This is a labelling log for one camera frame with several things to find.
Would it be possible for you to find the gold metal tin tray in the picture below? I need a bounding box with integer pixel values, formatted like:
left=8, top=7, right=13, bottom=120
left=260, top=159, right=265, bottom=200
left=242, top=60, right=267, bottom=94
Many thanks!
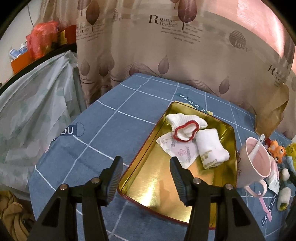
left=118, top=101, right=237, bottom=225

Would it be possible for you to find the orange storage box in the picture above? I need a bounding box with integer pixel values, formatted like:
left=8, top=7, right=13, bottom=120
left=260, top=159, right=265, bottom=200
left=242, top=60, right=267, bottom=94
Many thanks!
left=11, top=51, right=34, bottom=74

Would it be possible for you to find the pink ceramic mug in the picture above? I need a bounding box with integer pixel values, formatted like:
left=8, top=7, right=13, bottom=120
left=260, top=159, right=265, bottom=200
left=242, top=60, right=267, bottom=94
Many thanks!
left=236, top=137, right=271, bottom=198

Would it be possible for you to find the white wet wipes packet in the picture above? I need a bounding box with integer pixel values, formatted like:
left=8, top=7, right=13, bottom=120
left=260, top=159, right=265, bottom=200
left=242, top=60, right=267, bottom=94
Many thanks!
left=266, top=156, right=280, bottom=194

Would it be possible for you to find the white fluffy fleece pouch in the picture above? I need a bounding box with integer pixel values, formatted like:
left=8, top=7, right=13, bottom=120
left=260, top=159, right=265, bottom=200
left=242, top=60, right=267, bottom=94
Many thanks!
left=277, top=187, right=292, bottom=211

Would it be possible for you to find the mustard yellow cloth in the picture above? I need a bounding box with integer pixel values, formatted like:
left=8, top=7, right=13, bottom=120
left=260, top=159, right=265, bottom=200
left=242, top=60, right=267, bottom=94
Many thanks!
left=1, top=190, right=35, bottom=240

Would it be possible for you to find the white sock red trim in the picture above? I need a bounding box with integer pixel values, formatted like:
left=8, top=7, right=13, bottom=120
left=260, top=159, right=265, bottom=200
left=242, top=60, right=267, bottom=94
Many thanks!
left=166, top=113, right=208, bottom=142

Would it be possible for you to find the white towel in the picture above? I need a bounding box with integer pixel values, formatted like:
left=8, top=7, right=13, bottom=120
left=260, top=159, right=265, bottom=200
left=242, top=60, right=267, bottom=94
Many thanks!
left=195, top=128, right=230, bottom=169

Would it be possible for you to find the orange plush toy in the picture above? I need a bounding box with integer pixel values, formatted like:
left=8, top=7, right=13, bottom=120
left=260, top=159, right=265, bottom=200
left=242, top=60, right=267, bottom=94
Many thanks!
left=265, top=138, right=287, bottom=164

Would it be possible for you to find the red plastic bag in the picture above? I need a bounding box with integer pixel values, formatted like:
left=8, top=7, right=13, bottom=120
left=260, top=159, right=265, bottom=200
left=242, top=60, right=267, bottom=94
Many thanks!
left=26, top=20, right=59, bottom=60

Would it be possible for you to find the yellow tissue pack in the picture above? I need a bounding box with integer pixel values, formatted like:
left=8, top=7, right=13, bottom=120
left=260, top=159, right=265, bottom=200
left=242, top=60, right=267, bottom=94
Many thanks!
left=285, top=142, right=296, bottom=159

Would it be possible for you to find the light blue rolled towel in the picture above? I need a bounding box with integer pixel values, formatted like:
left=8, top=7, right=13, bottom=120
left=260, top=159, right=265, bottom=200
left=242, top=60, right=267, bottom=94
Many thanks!
left=286, top=156, right=296, bottom=175

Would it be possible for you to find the white plastic spoon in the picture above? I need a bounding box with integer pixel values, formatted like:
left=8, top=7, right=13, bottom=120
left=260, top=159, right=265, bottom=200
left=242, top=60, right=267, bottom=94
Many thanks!
left=248, top=134, right=265, bottom=162

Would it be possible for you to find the beige leaf print curtain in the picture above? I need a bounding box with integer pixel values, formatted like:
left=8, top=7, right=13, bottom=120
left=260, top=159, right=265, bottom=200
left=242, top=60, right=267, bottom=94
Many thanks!
left=38, top=1, right=295, bottom=138

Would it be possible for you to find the blue plaid bed sheet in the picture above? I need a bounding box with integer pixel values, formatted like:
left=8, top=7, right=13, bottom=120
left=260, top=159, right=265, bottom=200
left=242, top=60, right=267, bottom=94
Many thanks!
left=29, top=73, right=288, bottom=240

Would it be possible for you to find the green printed plastic cover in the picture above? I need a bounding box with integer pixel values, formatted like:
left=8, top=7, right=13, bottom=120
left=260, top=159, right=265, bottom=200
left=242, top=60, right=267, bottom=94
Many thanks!
left=1, top=51, right=86, bottom=196

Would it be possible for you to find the kraft paper snack bag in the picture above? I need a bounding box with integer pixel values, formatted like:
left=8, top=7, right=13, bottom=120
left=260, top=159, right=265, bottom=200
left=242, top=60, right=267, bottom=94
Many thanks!
left=254, top=83, right=290, bottom=138

